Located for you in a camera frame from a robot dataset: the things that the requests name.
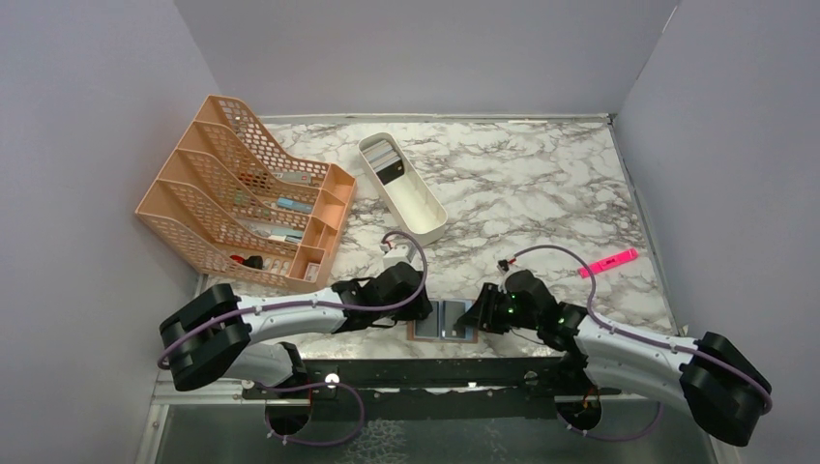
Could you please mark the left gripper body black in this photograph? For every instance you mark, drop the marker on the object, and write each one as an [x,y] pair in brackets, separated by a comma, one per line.
[411,309]

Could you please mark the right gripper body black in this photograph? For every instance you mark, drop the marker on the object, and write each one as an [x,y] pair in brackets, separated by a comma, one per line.
[503,312]

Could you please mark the black credit card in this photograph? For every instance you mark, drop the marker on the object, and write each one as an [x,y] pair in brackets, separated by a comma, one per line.
[428,328]
[451,310]

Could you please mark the brown leather card holder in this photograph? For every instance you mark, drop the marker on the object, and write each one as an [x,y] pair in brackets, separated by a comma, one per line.
[440,325]

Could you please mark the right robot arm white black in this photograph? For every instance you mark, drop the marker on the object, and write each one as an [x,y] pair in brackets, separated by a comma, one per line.
[707,378]

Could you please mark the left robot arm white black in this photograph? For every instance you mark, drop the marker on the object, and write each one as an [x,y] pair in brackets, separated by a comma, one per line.
[218,334]

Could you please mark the stack of credit cards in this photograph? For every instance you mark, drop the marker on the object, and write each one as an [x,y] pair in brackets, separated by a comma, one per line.
[385,161]

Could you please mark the white oblong plastic tray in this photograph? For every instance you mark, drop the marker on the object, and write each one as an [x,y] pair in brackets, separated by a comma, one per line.
[413,205]

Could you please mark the pink highlighter marker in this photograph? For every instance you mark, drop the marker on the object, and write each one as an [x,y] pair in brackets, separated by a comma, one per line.
[608,263]

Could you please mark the red black item in organizer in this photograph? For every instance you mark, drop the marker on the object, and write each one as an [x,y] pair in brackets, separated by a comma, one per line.
[252,261]

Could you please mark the blue item in organizer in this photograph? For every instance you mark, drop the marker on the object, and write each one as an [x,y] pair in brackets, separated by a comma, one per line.
[294,205]

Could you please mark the orange mesh file organizer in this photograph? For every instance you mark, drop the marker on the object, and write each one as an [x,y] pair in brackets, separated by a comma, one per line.
[216,196]

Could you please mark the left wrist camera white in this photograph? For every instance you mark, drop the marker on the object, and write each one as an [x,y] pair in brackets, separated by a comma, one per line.
[395,253]

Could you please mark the black mounting rail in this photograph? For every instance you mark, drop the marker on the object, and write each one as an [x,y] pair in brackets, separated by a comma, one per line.
[433,389]

